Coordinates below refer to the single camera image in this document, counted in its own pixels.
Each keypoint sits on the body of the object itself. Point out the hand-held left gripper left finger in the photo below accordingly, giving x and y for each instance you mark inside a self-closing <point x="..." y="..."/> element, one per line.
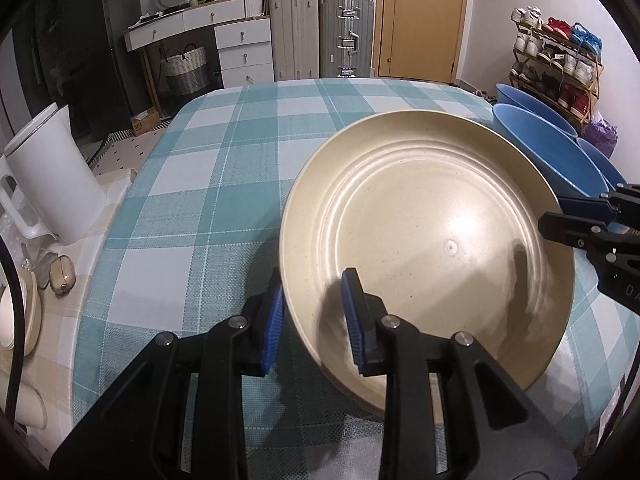
<point x="272" y="330"/>

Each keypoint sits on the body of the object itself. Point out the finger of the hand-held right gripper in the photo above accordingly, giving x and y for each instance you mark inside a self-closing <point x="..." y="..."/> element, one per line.
<point x="582" y="205"/>
<point x="570" y="230"/>

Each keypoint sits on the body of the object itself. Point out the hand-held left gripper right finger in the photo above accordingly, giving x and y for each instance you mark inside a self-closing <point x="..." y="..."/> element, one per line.
<point x="352" y="330"/>

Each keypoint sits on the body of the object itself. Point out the blue bowl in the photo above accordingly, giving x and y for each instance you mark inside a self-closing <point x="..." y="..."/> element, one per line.
<point x="550" y="160"/>
<point x="602" y="165"/>
<point x="530" y="102"/>

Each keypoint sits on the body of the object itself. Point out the beige plate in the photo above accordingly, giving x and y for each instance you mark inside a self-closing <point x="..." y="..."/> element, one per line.
<point x="425" y="200"/>

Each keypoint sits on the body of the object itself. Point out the purple bag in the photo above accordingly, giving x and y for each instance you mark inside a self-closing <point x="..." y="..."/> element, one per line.
<point x="600" y="135"/>

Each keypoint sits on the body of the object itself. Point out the wooden shoe rack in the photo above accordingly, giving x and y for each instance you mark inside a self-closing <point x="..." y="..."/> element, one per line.
<point x="592" y="92"/>

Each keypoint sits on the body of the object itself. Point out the teal checked tablecloth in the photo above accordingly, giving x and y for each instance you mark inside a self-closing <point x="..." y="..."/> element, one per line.
<point x="200" y="210"/>

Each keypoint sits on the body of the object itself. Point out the rows of sneakers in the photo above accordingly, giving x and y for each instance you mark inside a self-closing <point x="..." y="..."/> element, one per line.
<point x="555" y="50"/>

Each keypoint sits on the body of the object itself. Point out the small beige case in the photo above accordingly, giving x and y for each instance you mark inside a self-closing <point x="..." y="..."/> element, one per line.
<point x="62" y="275"/>

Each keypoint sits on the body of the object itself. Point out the beige checked cloth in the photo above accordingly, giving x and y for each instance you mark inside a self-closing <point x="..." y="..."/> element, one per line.
<point x="55" y="360"/>

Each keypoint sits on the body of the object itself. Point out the wooden door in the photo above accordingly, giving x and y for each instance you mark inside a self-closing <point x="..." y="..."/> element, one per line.
<point x="425" y="20"/>

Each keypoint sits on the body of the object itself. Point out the small labelled cardboard box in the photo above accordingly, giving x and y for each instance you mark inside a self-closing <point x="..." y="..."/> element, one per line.
<point x="145" y="122"/>

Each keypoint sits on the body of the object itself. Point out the small beige dish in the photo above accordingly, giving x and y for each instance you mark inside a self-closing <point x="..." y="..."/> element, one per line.
<point x="22" y="310"/>

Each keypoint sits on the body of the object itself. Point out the white rounded object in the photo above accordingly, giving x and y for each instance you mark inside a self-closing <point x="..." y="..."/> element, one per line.
<point x="25" y="407"/>

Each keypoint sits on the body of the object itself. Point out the white electric kettle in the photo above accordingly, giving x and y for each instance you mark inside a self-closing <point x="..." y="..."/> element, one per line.
<point x="55" y="175"/>

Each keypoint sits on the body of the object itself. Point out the woven basket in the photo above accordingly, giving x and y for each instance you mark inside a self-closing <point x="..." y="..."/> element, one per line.
<point x="187" y="72"/>

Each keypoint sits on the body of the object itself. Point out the white drawer unit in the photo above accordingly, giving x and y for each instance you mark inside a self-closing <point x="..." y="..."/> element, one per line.
<point x="245" y="55"/>

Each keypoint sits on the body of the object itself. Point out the silver suitcase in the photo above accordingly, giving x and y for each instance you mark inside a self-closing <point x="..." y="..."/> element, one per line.
<point x="335" y="35"/>

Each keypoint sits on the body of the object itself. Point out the beige suitcase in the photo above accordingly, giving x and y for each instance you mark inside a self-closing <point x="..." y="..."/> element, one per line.
<point x="294" y="35"/>

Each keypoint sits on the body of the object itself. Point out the white desk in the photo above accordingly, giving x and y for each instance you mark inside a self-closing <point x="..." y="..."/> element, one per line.
<point x="165" y="25"/>

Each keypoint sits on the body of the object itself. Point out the dark grey fridge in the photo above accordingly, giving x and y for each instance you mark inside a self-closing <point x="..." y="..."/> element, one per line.
<point x="115" y="35"/>

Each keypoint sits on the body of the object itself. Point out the tall dark cabinet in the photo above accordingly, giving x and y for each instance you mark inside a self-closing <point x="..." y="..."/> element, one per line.
<point x="30" y="60"/>

